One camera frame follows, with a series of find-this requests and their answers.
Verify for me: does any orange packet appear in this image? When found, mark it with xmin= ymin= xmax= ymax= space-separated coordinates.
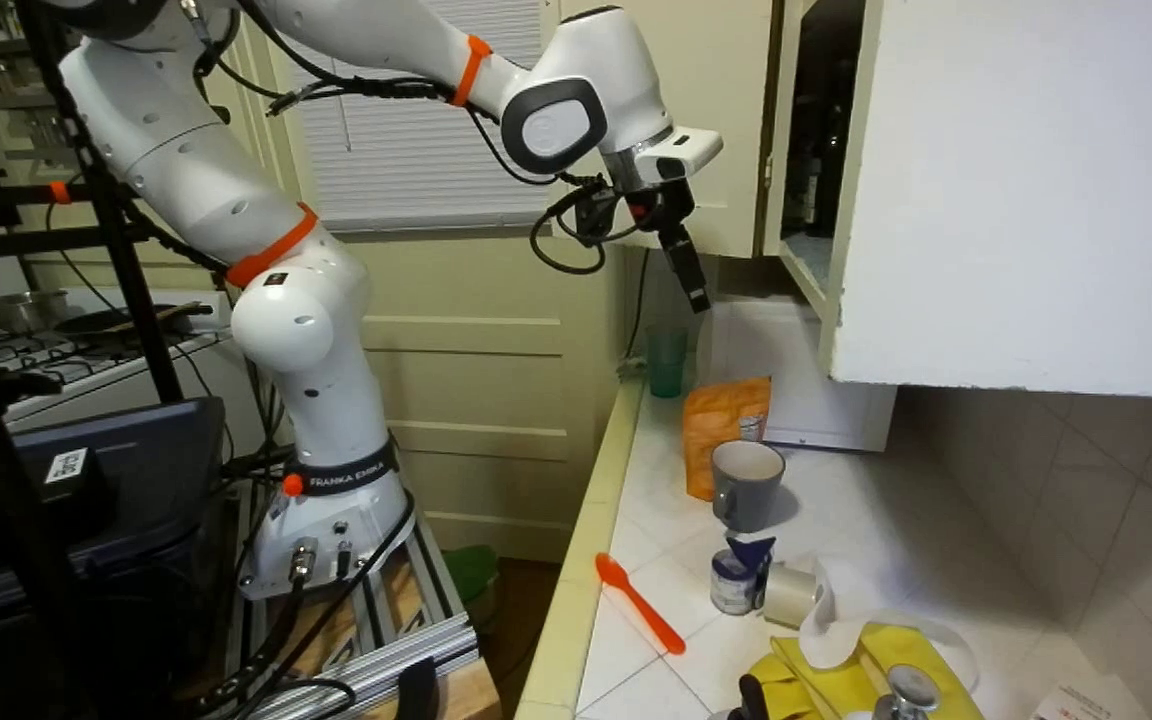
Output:
xmin=675 ymin=376 xmax=775 ymax=509

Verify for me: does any white wall cabinet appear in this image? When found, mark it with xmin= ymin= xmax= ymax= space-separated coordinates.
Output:
xmin=761 ymin=0 xmax=1152 ymax=406

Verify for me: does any green glass tumbler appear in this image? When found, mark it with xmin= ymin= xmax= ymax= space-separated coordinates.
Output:
xmin=646 ymin=324 xmax=693 ymax=402

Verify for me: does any green plastic bin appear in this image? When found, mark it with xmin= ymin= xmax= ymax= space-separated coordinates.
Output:
xmin=448 ymin=540 xmax=509 ymax=625

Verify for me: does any aluminium robot base stand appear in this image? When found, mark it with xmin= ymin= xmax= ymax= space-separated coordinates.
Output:
xmin=222 ymin=516 xmax=506 ymax=720

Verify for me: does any cluttered grey rack shelf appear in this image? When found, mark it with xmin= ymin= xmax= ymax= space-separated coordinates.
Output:
xmin=0 ymin=284 xmax=230 ymax=406

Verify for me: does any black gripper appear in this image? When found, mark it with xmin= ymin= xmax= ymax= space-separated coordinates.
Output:
xmin=619 ymin=177 xmax=716 ymax=315

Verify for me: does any round metal lid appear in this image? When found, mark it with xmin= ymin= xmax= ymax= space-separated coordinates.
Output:
xmin=874 ymin=666 xmax=945 ymax=720

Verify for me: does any silver tape roll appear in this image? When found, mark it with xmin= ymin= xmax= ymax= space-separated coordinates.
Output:
xmin=761 ymin=556 xmax=832 ymax=632

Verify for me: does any blue white can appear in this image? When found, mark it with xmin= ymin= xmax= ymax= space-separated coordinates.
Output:
xmin=709 ymin=530 xmax=784 ymax=622

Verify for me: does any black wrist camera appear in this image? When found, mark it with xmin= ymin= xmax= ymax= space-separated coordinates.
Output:
xmin=571 ymin=186 xmax=624 ymax=247

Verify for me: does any black computer case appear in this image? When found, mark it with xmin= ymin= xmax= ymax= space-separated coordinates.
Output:
xmin=0 ymin=398 xmax=230 ymax=632

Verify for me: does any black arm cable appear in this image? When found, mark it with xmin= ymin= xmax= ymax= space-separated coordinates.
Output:
xmin=199 ymin=0 xmax=624 ymax=282

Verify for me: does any grey mug cream inside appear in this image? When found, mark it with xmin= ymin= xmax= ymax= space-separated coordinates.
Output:
xmin=709 ymin=438 xmax=806 ymax=536

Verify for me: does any orange plastic spoon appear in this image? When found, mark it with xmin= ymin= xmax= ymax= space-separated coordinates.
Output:
xmin=593 ymin=547 xmax=693 ymax=661

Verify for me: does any clear glass bowl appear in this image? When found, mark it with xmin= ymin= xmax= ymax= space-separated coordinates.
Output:
xmin=918 ymin=616 xmax=989 ymax=692

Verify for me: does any white window blind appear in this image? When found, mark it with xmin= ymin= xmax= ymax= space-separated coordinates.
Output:
xmin=272 ymin=0 xmax=570 ymax=238

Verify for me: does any black metal rack frame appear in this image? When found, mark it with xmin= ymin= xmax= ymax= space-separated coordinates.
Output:
xmin=0 ymin=0 xmax=230 ymax=720

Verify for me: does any white plastic cup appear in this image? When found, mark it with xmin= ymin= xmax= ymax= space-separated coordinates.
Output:
xmin=797 ymin=584 xmax=874 ymax=674

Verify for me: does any small black object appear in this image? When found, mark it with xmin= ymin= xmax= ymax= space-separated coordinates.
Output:
xmin=731 ymin=674 xmax=775 ymax=720

